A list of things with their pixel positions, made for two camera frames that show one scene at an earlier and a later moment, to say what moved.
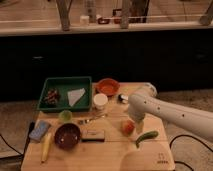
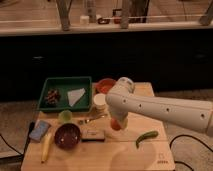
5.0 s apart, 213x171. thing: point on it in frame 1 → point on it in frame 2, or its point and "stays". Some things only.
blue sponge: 40,130 stays
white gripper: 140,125 → 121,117
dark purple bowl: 67,135 stays
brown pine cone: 52,96 stays
